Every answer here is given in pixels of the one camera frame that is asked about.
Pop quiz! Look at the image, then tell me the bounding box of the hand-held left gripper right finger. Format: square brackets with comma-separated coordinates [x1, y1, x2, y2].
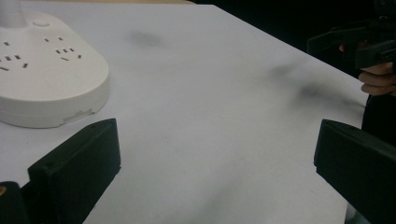
[313, 119, 396, 224]

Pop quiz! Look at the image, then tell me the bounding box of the white power strip lamp base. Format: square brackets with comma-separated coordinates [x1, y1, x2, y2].
[0, 0, 110, 129]

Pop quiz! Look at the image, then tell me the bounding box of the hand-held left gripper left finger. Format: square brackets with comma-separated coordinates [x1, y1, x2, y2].
[27, 118, 121, 224]

